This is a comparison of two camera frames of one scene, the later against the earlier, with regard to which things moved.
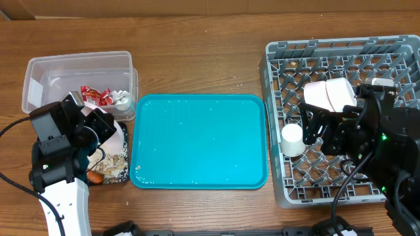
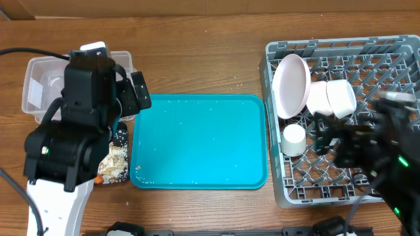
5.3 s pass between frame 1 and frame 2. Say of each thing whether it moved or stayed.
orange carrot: stayed
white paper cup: stayed
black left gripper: moved
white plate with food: moved
